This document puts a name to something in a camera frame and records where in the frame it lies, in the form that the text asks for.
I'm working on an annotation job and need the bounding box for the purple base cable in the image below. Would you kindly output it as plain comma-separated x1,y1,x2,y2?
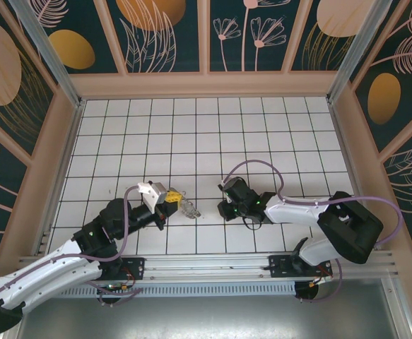
98,286,143,309
299,259,344,304

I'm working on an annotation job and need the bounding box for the wall panel with large peach oval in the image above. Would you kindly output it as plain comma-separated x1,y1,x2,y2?
0,0,60,162

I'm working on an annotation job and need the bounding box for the grey slotted cable duct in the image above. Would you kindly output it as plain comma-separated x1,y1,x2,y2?
60,282,297,298

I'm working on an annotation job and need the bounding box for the yellow connector with wires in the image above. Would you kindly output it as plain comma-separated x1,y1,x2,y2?
307,271,335,287

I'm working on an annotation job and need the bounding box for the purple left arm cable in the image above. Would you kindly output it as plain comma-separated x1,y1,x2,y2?
0,185,143,310

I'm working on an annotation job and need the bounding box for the wall panel with two flowers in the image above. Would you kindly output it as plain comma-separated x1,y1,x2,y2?
205,0,302,75

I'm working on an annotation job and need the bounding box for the wall panel with orange circle and leaves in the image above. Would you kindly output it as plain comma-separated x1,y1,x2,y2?
106,0,206,75

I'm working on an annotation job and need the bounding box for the aluminium side rail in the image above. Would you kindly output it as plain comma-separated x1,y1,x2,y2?
41,100,86,244
327,100,375,244

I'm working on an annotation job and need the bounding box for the grey metal sheet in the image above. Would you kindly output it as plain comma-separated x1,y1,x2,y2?
0,278,412,339

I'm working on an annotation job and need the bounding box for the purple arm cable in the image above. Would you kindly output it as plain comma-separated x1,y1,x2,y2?
0,185,143,310
221,160,404,246

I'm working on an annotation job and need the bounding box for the wall panel with orange oval and ferns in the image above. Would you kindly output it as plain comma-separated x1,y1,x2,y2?
348,0,412,156

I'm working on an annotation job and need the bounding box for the small circuit board with wires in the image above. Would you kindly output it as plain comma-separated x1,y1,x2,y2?
98,268,138,294

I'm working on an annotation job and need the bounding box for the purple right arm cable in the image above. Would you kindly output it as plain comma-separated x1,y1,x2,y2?
221,160,404,246

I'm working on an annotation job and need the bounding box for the aluminium corner post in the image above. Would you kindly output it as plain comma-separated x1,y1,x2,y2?
8,0,87,109
326,0,396,105

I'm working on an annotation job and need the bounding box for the wall panel with pink leaf outlines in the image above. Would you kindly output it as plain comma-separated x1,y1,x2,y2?
378,130,412,255

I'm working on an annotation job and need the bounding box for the metal spring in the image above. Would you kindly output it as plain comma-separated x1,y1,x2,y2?
177,190,202,220

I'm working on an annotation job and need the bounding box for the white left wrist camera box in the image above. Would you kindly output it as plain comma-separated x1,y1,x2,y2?
136,181,170,215

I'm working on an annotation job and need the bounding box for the wall panel with peach oval and gold fronds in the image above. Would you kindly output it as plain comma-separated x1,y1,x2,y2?
288,0,369,75

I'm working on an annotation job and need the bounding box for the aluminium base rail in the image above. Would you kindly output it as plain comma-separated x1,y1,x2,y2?
18,249,406,282

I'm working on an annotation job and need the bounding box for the wall panel with small orange oval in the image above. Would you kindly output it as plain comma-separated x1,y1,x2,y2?
21,0,122,75

